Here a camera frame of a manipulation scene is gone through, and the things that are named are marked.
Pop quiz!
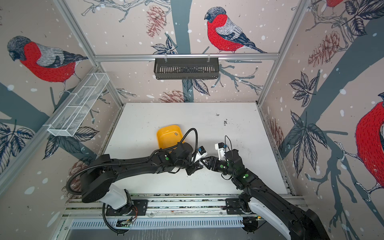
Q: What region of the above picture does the yellow plastic tray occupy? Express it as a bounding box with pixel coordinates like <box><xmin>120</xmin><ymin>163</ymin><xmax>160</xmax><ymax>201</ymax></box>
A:
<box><xmin>157</xmin><ymin>125</ymin><xmax>183</xmax><ymax>149</ymax></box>

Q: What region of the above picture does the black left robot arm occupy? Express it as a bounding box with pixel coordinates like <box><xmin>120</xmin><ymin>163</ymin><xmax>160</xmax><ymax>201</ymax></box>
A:
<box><xmin>66</xmin><ymin>137</ymin><xmax>202</xmax><ymax>210</ymax></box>

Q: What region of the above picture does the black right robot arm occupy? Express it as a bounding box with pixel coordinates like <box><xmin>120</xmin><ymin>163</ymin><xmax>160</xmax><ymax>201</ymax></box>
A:
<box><xmin>198</xmin><ymin>149</ymin><xmax>329</xmax><ymax>240</ymax></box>

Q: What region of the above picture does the aluminium top crossbar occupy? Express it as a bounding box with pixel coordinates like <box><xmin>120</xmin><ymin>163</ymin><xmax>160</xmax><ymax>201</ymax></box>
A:
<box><xmin>94</xmin><ymin>53</ymin><xmax>280</xmax><ymax>63</ymax></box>

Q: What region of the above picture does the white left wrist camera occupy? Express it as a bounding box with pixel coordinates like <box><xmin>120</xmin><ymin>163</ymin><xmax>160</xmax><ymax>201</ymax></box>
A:
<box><xmin>195</xmin><ymin>146</ymin><xmax>208</xmax><ymax>163</ymax></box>

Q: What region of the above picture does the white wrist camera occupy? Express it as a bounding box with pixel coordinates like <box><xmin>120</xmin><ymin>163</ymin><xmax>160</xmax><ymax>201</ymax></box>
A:
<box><xmin>195</xmin><ymin>146</ymin><xmax>208</xmax><ymax>163</ymax></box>
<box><xmin>215</xmin><ymin>143</ymin><xmax>227</xmax><ymax>161</ymax></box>

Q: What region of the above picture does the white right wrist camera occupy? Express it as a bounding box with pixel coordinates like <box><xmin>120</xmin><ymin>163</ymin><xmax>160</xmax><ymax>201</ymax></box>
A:
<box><xmin>215</xmin><ymin>143</ymin><xmax>227</xmax><ymax>161</ymax></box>

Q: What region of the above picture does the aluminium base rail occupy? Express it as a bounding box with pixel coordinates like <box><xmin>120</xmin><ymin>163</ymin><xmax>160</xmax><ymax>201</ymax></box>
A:
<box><xmin>64</xmin><ymin>193</ymin><xmax>308</xmax><ymax>230</ymax></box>

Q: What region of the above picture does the black hanging wire basket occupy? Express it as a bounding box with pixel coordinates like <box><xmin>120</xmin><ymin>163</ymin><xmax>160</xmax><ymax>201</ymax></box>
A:
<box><xmin>154</xmin><ymin>58</ymin><xmax>220</xmax><ymax>80</ymax></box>

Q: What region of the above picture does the white wire mesh basket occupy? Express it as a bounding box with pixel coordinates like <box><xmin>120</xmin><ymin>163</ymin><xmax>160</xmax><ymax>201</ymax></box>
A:
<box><xmin>48</xmin><ymin>73</ymin><xmax>110</xmax><ymax>137</ymax></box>

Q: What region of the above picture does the aluminium frame corner post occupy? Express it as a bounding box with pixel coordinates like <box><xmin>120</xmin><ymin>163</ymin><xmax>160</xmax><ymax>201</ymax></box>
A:
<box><xmin>53</xmin><ymin>0</ymin><xmax>124</xmax><ymax>106</ymax></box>

